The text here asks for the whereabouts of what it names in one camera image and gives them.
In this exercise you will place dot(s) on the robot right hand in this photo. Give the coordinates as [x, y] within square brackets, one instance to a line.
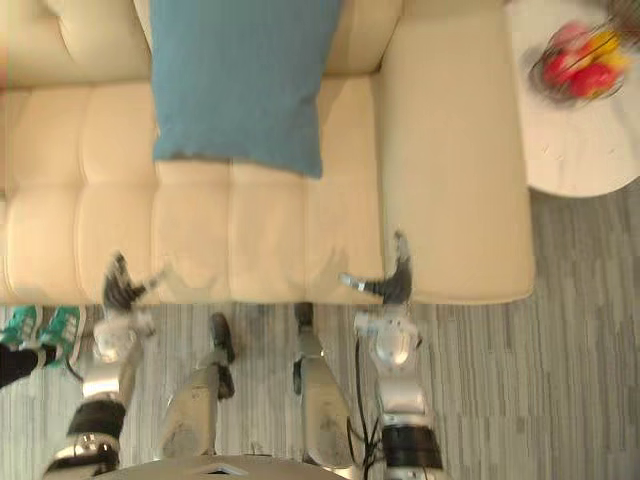
[400, 287]

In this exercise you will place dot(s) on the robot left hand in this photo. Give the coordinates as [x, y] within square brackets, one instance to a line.
[120, 295]

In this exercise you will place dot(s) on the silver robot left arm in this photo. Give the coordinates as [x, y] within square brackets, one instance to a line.
[100, 385]

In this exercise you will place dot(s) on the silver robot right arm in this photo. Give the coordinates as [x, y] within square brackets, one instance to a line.
[400, 360]

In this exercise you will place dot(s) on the green person's shoe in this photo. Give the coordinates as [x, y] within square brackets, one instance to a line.
[62, 332]
[22, 325]

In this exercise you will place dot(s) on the dark robot right foot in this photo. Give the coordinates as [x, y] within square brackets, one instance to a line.
[304, 315]

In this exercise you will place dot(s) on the dark robot foot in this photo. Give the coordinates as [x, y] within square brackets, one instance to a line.
[222, 340]
[304, 315]

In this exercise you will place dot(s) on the dark robot left foot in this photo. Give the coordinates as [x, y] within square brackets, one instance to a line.
[222, 340]

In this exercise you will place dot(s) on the person's leg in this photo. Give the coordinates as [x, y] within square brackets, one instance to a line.
[15, 367]

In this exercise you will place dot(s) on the silver robot left leg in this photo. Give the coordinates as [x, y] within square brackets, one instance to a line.
[192, 410]

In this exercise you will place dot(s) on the cream leather sofa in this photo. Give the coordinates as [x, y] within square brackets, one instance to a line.
[450, 150]

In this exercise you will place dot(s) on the grey robot torso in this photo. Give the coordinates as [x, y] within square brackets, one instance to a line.
[225, 467]

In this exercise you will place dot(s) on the white round side table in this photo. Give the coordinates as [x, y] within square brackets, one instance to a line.
[575, 150]

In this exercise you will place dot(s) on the blue square cushion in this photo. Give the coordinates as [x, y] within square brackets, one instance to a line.
[235, 90]

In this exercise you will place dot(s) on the red apple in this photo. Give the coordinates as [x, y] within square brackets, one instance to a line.
[592, 80]
[560, 67]

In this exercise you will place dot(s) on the yellow fruit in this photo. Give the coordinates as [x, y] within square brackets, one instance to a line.
[612, 52]

